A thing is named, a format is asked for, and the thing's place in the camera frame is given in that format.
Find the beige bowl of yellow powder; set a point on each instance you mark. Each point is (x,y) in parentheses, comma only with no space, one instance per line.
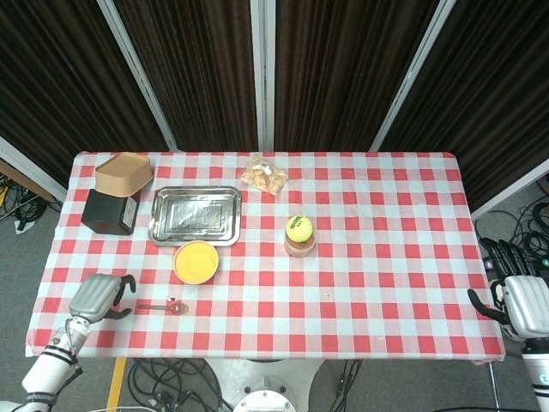
(196,262)

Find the stainless steel rectangular tray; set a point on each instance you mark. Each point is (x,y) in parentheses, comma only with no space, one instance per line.
(195,216)

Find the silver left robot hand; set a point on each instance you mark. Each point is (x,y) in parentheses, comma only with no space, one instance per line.
(96,296)

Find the yellow tennis ball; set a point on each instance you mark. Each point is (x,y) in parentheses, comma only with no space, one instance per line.
(299,228)

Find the red white checkered tablecloth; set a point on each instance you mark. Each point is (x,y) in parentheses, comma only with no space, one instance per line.
(386,257)

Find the silver metal spoon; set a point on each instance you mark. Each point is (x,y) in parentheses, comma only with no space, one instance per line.
(180,309)

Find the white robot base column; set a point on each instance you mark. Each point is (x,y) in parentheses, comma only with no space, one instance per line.
(263,397)

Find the brown wooden board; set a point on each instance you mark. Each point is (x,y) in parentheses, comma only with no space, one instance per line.
(21,178)

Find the dark pleated partition panel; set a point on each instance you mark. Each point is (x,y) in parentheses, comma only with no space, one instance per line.
(497,94)
(193,68)
(56,77)
(343,68)

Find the white partition frame post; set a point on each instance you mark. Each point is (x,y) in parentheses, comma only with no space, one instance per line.
(137,77)
(262,73)
(407,81)

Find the clear jar of rubber bands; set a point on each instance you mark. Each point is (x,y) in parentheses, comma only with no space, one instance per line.
(300,249)

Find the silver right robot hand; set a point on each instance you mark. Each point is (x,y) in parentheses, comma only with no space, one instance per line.
(525,304)

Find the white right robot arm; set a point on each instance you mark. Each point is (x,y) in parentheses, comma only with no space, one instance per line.
(538,373)

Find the black cardboard box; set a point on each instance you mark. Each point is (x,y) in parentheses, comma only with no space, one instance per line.
(107,212)

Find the clear bag of snacks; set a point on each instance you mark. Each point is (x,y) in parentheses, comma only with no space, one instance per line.
(265,175)

